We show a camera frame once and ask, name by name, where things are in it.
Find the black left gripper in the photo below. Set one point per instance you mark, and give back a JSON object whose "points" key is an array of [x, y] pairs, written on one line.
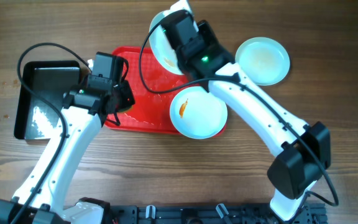
{"points": [[127, 97]]}

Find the orange green sponge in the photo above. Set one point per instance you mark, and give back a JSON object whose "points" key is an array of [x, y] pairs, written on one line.
{"points": [[125, 109]]}

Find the white plate back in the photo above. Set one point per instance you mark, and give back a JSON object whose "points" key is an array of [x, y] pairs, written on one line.
{"points": [[163, 52]]}

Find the white plate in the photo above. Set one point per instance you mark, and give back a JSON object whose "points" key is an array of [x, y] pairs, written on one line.
{"points": [[197, 114], [163, 52], [265, 61]]}

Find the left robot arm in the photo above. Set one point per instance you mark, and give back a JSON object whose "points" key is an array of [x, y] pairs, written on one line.
{"points": [[85, 109]]}

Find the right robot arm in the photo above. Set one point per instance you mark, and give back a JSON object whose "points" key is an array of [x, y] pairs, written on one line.
{"points": [[302, 152]]}

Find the red plastic tray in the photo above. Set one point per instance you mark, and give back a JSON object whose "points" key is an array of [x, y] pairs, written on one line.
{"points": [[151, 111]]}

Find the black water basin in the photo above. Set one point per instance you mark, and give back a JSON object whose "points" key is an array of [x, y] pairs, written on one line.
{"points": [[49, 79]]}

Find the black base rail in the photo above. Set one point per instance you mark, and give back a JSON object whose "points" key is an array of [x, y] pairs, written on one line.
{"points": [[250, 213]]}

